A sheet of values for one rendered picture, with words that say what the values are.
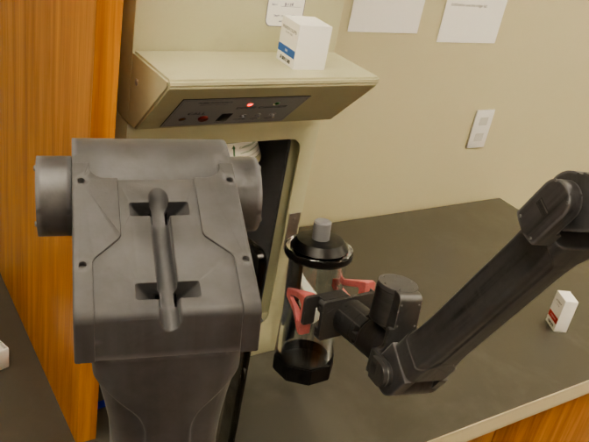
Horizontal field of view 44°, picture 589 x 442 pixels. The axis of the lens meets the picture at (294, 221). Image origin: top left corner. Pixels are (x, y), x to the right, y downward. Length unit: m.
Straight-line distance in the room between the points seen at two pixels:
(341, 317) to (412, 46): 0.92
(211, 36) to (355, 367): 0.68
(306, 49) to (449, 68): 0.99
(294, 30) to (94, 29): 0.27
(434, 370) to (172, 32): 0.55
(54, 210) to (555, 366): 1.33
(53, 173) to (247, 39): 0.71
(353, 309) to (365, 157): 0.85
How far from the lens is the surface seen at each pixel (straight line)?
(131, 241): 0.32
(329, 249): 1.10
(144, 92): 0.94
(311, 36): 0.99
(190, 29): 0.99
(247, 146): 1.14
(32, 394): 1.26
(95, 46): 0.86
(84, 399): 1.12
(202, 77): 0.90
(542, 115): 2.31
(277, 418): 1.24
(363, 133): 1.83
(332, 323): 1.10
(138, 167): 0.35
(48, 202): 0.36
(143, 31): 0.97
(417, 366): 0.93
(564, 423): 1.72
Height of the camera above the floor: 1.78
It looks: 27 degrees down
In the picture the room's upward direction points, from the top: 11 degrees clockwise
